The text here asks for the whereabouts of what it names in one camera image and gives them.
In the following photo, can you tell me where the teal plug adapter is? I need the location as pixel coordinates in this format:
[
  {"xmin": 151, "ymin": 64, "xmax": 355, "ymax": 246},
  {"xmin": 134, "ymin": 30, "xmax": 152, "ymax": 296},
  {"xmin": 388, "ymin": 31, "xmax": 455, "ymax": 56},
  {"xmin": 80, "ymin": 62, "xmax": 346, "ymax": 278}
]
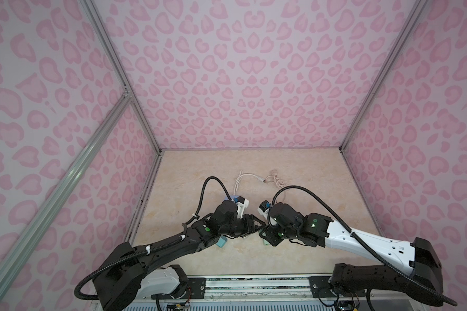
[{"xmin": 216, "ymin": 237, "xmax": 228, "ymax": 248}]

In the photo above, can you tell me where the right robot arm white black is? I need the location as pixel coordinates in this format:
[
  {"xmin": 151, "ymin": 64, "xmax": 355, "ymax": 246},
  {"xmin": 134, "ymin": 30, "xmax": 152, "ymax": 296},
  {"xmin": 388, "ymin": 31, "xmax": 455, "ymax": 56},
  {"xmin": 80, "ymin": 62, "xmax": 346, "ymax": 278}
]
[{"xmin": 258, "ymin": 201, "xmax": 445, "ymax": 307}]

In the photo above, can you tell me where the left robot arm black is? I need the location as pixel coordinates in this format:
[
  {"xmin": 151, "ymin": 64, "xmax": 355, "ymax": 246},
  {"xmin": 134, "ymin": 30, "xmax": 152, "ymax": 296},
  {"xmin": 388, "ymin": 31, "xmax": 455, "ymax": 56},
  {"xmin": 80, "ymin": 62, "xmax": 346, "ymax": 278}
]
[{"xmin": 93, "ymin": 200, "xmax": 265, "ymax": 310}]

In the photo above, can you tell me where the white power strip cable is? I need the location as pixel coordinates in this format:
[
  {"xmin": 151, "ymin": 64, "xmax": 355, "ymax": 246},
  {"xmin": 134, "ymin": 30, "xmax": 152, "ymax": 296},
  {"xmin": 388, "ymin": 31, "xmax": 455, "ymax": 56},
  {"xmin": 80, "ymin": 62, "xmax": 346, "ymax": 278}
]
[{"xmin": 233, "ymin": 170, "xmax": 267, "ymax": 195}]

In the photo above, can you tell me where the pink power strip cable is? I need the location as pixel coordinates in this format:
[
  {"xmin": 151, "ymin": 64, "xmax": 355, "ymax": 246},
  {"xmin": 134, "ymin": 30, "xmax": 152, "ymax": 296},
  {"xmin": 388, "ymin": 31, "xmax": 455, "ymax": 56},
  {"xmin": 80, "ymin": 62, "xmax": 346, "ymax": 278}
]
[{"xmin": 265, "ymin": 169, "xmax": 289, "ymax": 191}]

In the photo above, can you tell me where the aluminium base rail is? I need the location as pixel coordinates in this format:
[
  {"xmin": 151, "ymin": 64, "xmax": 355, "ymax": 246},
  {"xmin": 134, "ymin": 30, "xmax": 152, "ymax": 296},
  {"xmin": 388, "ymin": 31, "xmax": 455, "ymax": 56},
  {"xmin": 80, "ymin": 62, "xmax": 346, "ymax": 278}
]
[{"xmin": 89, "ymin": 271, "xmax": 429, "ymax": 311}]

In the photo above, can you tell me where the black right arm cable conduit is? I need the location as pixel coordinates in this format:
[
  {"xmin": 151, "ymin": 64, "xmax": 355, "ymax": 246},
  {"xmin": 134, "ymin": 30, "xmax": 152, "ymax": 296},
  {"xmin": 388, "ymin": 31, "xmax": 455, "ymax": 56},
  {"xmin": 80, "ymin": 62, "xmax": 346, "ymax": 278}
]
[{"xmin": 270, "ymin": 185, "xmax": 458, "ymax": 307}]

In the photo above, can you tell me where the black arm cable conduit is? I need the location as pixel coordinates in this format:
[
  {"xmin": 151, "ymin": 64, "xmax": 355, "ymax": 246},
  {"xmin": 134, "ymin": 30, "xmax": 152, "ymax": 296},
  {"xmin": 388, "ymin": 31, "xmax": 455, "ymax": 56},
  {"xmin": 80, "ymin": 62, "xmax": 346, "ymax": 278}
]
[
  {"xmin": 270, "ymin": 185, "xmax": 458, "ymax": 307},
  {"xmin": 73, "ymin": 175, "xmax": 234, "ymax": 301}
]

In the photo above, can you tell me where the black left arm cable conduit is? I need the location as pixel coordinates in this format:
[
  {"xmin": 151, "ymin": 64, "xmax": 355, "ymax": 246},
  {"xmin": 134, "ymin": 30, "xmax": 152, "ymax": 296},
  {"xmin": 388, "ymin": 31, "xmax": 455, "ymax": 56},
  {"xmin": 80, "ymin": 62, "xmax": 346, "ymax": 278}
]
[{"xmin": 73, "ymin": 175, "xmax": 234, "ymax": 301}]

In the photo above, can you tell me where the aluminium frame profile left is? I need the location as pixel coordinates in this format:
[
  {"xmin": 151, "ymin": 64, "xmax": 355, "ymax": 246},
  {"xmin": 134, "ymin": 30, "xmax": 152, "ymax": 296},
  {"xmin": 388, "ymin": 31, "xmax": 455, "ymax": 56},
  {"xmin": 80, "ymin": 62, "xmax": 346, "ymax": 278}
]
[{"xmin": 0, "ymin": 0, "xmax": 164, "ymax": 311}]

